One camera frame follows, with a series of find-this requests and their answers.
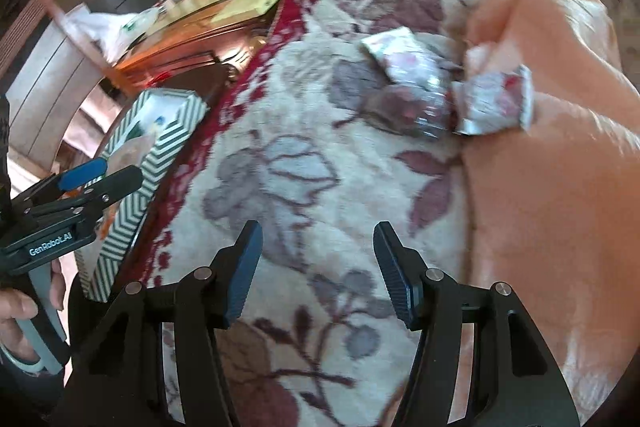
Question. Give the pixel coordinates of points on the floral red-bordered blanket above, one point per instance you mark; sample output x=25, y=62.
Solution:
x=300, y=82

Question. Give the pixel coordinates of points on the white and red snack packet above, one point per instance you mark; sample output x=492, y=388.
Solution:
x=405, y=62
x=492, y=99

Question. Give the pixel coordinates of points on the green striped cardboard box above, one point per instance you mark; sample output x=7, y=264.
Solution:
x=130, y=207

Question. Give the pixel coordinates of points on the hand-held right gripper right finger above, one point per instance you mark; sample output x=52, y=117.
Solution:
x=395, y=272

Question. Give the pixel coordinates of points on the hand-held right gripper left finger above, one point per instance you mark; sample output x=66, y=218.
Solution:
x=245, y=272

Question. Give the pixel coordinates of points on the wooden cabinet with glass top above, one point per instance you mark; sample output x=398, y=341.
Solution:
x=200, y=37

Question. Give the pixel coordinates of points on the person's left hand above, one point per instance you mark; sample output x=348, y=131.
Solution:
x=15, y=307

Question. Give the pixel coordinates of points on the orange blanket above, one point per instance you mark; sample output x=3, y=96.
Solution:
x=550, y=207

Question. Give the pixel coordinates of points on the white plastic bag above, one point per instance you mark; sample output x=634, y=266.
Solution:
x=100, y=32

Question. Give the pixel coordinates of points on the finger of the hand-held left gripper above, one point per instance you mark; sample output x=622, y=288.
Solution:
x=122, y=181
x=82, y=173

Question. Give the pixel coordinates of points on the wooden chair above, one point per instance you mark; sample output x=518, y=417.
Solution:
x=55, y=14

